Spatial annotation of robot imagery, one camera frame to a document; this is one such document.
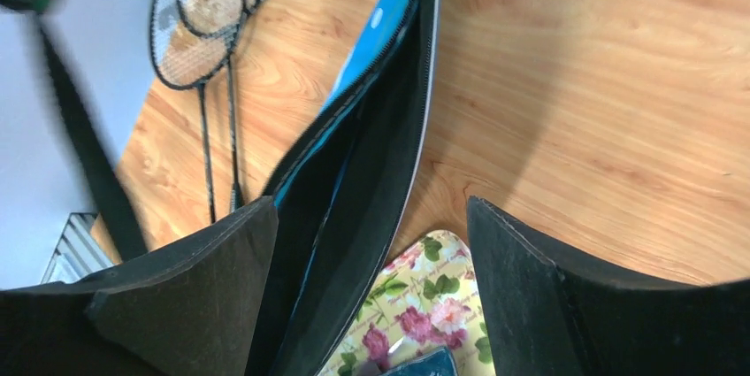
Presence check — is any blue sport racket bag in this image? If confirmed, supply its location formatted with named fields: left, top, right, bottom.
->
left=34, top=0, right=443, bottom=376

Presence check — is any blue leaf-shaped plate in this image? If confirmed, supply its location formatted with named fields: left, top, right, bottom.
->
left=382, top=346, right=458, bottom=376

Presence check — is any floral rectangular tray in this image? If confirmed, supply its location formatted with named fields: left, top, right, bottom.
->
left=321, top=230, right=495, bottom=376

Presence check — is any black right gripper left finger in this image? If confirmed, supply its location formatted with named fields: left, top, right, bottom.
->
left=1, top=197, right=278, bottom=375

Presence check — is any black badminton racket lower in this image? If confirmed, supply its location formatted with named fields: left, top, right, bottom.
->
left=149, top=0, right=245, bottom=222

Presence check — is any aluminium frame rail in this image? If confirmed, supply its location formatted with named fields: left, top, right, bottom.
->
left=41, top=212, right=114, bottom=284

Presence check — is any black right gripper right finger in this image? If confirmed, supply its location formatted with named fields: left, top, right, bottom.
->
left=466, top=196, right=749, bottom=375

